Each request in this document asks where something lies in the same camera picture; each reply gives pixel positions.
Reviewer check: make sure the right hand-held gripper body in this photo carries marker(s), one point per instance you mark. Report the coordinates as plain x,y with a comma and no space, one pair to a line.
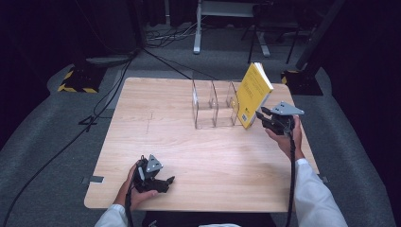
280,121

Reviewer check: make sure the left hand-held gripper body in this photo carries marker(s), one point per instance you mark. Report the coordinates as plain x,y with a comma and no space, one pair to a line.
148,176

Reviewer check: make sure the yellow book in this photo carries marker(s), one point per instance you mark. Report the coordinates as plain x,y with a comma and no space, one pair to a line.
252,94

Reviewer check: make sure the clear acrylic book rack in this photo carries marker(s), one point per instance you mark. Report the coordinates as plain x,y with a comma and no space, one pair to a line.
208,107

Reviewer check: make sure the person's left hand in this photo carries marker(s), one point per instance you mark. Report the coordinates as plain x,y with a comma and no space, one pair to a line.
138,197

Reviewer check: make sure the person's right hand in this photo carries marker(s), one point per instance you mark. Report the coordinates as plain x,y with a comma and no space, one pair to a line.
298,142

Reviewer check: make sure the yellow black striped stand base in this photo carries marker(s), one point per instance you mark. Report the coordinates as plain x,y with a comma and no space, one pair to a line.
82,80
304,83

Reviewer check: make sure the person's dark pants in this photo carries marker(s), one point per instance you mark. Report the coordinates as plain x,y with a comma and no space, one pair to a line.
208,219

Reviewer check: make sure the grey tape strip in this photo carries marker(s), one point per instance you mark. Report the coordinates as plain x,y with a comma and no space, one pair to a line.
94,179

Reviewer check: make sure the black cross tape mark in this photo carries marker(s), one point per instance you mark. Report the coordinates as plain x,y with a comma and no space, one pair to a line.
90,121

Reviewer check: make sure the black metal chair frame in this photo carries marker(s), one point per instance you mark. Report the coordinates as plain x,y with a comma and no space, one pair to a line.
274,25

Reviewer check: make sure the black slanted metal post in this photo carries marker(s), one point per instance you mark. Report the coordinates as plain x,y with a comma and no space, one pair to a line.
318,34

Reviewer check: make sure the white desk frame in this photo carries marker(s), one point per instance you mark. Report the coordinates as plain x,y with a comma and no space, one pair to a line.
197,31

